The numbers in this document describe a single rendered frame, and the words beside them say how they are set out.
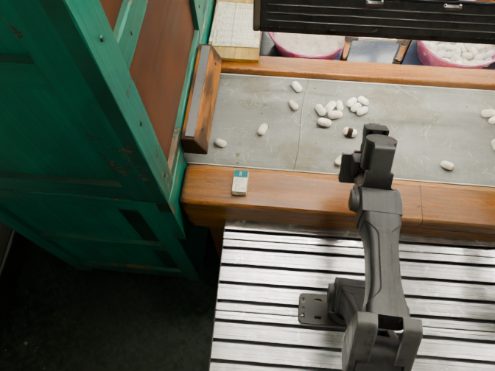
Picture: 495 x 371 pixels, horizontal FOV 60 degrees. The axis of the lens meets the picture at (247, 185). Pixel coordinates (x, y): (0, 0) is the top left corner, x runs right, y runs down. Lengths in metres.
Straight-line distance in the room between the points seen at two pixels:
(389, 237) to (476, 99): 0.71
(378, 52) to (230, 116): 0.54
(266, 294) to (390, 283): 0.45
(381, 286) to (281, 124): 0.63
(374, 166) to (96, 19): 0.50
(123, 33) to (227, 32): 0.69
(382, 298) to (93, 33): 0.53
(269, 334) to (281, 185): 0.36
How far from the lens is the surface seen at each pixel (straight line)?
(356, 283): 0.95
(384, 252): 0.71
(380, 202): 0.76
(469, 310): 1.18
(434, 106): 1.30
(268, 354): 1.06
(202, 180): 1.07
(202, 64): 1.15
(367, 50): 1.46
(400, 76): 1.30
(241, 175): 1.05
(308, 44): 1.36
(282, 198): 1.05
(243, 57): 1.27
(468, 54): 1.45
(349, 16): 0.95
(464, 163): 1.23
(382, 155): 0.79
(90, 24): 0.58
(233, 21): 1.36
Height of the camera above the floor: 1.73
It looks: 65 degrees down
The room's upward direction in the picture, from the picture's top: 4 degrees counter-clockwise
